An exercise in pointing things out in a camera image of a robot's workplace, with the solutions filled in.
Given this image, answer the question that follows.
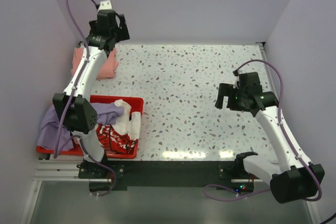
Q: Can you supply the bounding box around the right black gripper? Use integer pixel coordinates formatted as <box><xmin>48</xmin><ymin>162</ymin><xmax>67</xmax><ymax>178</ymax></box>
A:
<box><xmin>215</xmin><ymin>83</ymin><xmax>250</xmax><ymax>112</ymax></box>

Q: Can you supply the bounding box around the pink t shirt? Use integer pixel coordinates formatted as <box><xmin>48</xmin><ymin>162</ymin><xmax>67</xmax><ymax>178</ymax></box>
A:
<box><xmin>71</xmin><ymin>48</ymin><xmax>119</xmax><ymax>80</ymax></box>

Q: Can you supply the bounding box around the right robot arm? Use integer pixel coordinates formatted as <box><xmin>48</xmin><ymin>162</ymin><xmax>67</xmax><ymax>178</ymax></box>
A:
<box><xmin>215</xmin><ymin>72</ymin><xmax>325</xmax><ymax>204</ymax></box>

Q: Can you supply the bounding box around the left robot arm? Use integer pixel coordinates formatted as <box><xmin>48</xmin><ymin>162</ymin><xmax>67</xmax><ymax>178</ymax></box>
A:
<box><xmin>52</xmin><ymin>9</ymin><xmax>130</xmax><ymax>178</ymax></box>

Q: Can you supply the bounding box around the white red printed t shirt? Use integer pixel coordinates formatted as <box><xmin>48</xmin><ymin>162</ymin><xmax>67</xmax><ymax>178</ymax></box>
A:
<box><xmin>95</xmin><ymin>99</ymin><xmax>141</xmax><ymax>153</ymax></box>

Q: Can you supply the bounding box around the lavender t shirt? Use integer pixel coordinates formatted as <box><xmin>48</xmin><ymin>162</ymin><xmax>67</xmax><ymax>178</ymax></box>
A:
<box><xmin>37</xmin><ymin>103</ymin><xmax>124</xmax><ymax>151</ymax></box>

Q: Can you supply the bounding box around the red plastic bin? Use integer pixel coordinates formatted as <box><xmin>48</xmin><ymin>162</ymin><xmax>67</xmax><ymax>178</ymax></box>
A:
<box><xmin>36</xmin><ymin>95</ymin><xmax>144</xmax><ymax>160</ymax></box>

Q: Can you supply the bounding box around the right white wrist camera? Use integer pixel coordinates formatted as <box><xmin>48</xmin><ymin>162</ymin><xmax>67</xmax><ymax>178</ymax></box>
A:
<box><xmin>233</xmin><ymin>70</ymin><xmax>245</xmax><ymax>89</ymax></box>

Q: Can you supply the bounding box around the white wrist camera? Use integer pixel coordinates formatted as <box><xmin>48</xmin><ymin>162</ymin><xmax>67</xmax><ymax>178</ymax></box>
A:
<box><xmin>233</xmin><ymin>70</ymin><xmax>245</xmax><ymax>89</ymax></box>
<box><xmin>96</xmin><ymin>0</ymin><xmax>113</xmax><ymax>11</ymax></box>

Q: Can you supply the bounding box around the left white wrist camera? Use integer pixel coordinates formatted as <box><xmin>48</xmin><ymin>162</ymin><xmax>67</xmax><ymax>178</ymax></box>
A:
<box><xmin>96</xmin><ymin>0</ymin><xmax>113</xmax><ymax>11</ymax></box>

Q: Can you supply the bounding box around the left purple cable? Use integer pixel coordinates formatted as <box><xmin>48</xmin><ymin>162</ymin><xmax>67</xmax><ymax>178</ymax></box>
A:
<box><xmin>53</xmin><ymin>0</ymin><xmax>118</xmax><ymax>197</ymax></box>

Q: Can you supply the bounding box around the purple cable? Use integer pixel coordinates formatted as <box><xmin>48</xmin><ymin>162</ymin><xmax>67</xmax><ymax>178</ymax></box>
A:
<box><xmin>53</xmin><ymin>0</ymin><xmax>118</xmax><ymax>197</ymax></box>
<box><xmin>204</xmin><ymin>59</ymin><xmax>323</xmax><ymax>202</ymax></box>

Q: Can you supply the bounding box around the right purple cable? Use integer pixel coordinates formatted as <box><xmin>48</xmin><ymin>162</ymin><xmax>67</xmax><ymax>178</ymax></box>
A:
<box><xmin>204</xmin><ymin>59</ymin><xmax>323</xmax><ymax>202</ymax></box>

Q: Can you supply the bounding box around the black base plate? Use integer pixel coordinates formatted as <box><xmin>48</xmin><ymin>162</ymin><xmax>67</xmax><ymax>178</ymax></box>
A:
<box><xmin>77</xmin><ymin>161</ymin><xmax>256</xmax><ymax>193</ymax></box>

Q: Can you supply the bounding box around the aluminium frame rail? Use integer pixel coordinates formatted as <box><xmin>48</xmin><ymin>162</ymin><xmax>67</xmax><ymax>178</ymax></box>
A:
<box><xmin>21</xmin><ymin>160</ymin><xmax>319</xmax><ymax>223</ymax></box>

